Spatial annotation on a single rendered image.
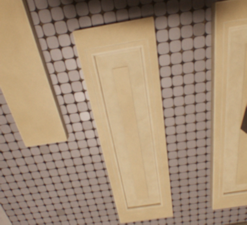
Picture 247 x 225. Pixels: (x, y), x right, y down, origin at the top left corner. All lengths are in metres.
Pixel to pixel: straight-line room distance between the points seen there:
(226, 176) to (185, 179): 0.13
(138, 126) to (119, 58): 0.20
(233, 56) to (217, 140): 0.24
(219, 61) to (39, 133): 0.52
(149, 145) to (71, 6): 0.42
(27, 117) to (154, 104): 0.35
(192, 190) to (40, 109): 0.56
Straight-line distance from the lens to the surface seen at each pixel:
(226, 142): 0.64
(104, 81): 0.47
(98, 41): 0.45
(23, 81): 0.53
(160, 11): 0.48
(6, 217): 0.89
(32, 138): 0.59
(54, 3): 0.50
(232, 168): 0.70
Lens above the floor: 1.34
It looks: 69 degrees down
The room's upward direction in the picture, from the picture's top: 178 degrees clockwise
